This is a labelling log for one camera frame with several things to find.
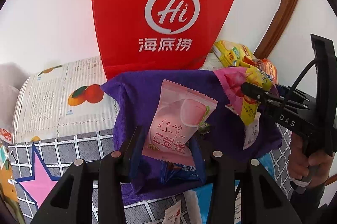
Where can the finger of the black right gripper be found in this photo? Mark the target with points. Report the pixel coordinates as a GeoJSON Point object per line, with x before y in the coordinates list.
{"type": "Point", "coordinates": [266, 98]}

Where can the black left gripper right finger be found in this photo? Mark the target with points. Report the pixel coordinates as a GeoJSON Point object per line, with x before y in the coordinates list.
{"type": "Point", "coordinates": [262, 200]}

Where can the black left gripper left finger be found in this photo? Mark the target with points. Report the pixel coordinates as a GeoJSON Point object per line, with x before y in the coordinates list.
{"type": "Point", "coordinates": [70, 200]}

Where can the pink yellow snack packet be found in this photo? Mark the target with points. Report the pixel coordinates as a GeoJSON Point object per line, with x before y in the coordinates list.
{"type": "Point", "coordinates": [231, 79]}

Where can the pink peach snack packet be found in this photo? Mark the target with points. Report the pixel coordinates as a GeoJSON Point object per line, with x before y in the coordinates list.
{"type": "Point", "coordinates": [180, 113]}

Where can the green triangular snack packet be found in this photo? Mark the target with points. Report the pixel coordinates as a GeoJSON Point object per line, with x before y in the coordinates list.
{"type": "Point", "coordinates": [204, 129]}

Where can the person's right hand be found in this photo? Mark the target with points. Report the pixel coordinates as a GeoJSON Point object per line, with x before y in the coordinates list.
{"type": "Point", "coordinates": [298, 167]}

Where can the orange chips bag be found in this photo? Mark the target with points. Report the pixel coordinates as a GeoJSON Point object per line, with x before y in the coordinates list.
{"type": "Point", "coordinates": [264, 65]}

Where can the yellow chips bag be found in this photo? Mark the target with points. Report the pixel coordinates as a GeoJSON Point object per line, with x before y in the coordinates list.
{"type": "Point", "coordinates": [232, 54]}

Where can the grey checked star tablecloth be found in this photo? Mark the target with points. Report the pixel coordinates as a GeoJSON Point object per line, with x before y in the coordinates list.
{"type": "Point", "coordinates": [58, 154]}

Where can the blue tissue box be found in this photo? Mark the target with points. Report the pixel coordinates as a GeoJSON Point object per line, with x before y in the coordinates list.
{"type": "Point", "coordinates": [198, 200]}

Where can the small white snack packet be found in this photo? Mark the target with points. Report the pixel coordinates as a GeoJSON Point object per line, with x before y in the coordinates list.
{"type": "Point", "coordinates": [173, 214]}

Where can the purple cloth basket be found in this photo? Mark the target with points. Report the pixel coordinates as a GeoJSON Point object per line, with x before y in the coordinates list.
{"type": "Point", "coordinates": [137, 94]}

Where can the red paper shopping bag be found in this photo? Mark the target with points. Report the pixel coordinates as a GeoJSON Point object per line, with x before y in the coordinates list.
{"type": "Point", "coordinates": [136, 35]}

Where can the brown wooden door frame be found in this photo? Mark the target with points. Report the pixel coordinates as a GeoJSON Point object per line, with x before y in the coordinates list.
{"type": "Point", "coordinates": [276, 28]}

